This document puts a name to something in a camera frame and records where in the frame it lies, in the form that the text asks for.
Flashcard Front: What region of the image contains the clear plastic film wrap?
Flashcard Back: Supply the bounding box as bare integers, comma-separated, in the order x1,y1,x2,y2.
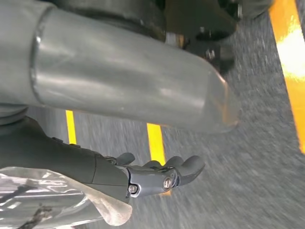
0,167,133,229

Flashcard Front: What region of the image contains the black robot foot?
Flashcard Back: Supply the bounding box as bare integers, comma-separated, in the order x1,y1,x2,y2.
164,0,239,75

